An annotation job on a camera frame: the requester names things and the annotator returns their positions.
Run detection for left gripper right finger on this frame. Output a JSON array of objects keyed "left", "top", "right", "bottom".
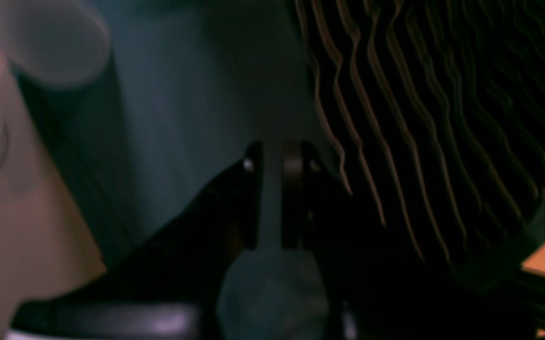
[{"left": 281, "top": 141, "right": 536, "bottom": 340}]

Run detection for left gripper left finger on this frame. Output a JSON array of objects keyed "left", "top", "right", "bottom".
[{"left": 10, "top": 142, "right": 264, "bottom": 340}]

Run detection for navy white striped t-shirt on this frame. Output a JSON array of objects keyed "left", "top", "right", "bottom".
[{"left": 293, "top": 0, "right": 545, "bottom": 272}]

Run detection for teal table cloth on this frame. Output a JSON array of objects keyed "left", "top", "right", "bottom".
[{"left": 13, "top": 0, "right": 545, "bottom": 340}]

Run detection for translucent plastic cup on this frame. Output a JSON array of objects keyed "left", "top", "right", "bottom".
[{"left": 0, "top": 0, "right": 112, "bottom": 90}]

